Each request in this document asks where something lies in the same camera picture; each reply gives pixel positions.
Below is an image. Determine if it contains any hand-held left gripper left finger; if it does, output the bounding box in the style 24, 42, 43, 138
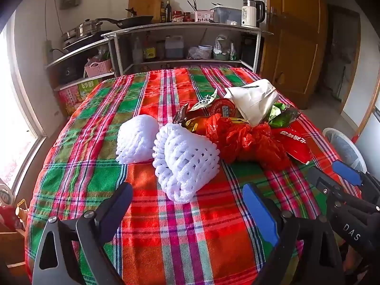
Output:
32, 182, 133, 285

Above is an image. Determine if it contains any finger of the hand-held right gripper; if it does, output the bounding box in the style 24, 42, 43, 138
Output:
332, 160, 380, 202
306, 167, 380, 214

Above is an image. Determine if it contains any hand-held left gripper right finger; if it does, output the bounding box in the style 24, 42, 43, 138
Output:
242, 182, 346, 285

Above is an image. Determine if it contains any white round bin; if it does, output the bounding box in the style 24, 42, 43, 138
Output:
322, 128, 368, 174

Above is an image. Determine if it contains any red snack bag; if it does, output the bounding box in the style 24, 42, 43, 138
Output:
271, 126, 313, 165

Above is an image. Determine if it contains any small white foam fruit net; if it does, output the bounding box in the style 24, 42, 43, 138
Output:
115, 114, 161, 165

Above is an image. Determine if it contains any red plastic bag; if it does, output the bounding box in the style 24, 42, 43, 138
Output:
205, 114, 291, 171

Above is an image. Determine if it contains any large white foam fruit net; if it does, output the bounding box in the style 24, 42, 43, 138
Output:
152, 123, 221, 205

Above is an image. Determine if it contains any green snack wrapper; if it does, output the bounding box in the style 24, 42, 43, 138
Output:
267, 102, 302, 129

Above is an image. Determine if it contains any white paper bag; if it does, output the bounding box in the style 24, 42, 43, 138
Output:
223, 79, 280, 127

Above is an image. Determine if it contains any red and gold snack packet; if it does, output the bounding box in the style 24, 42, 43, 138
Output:
172, 103, 211, 133

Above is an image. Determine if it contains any black white snack wrapper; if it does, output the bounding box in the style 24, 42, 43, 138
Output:
190, 88, 219, 111

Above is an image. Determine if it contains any clear plastic bin liner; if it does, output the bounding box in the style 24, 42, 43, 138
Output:
327, 132, 364, 170

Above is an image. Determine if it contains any red green plaid tablecloth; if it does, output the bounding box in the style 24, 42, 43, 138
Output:
25, 67, 361, 285

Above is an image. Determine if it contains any green printed carton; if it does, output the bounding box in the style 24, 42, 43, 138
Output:
58, 80, 100, 116

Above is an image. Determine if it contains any brown wooden door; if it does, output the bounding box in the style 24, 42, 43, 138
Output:
260, 0, 328, 109

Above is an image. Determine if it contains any pink plastic basket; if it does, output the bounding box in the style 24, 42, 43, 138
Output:
85, 59, 113, 78

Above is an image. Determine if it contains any black cooker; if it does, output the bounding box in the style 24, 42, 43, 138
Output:
58, 62, 79, 81

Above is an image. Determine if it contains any window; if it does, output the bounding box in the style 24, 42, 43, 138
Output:
0, 15, 48, 190

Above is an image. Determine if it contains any clear plastic bottle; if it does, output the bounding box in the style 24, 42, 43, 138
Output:
133, 37, 144, 64

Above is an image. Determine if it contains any yellow label sauce bottle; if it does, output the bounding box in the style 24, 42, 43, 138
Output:
144, 37, 157, 62

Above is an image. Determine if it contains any grey stove stand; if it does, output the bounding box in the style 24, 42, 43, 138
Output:
44, 38, 118, 91

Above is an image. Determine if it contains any white plastic jug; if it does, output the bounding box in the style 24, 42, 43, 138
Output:
165, 36, 185, 59

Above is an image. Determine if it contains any black gas stove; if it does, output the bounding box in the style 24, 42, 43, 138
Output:
62, 30, 113, 51

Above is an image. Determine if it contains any white plastic bag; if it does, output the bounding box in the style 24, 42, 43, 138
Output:
214, 34, 230, 54

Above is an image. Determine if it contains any steel steamer pot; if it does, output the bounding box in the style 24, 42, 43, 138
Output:
61, 19, 103, 40

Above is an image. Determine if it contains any black wok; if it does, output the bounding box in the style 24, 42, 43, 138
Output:
96, 16, 154, 29

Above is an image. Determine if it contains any white electric kettle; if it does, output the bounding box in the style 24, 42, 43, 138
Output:
241, 0, 266, 28

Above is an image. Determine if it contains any grey metal shelf unit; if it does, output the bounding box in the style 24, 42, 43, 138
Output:
102, 22, 274, 78

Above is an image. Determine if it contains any clear lidded plastic container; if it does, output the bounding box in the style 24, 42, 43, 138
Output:
211, 6, 242, 26

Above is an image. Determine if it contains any wooden cutting board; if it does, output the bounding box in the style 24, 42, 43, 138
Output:
128, 0, 163, 23

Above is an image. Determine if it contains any pink utensil holder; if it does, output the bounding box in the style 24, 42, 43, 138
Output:
194, 10, 214, 23

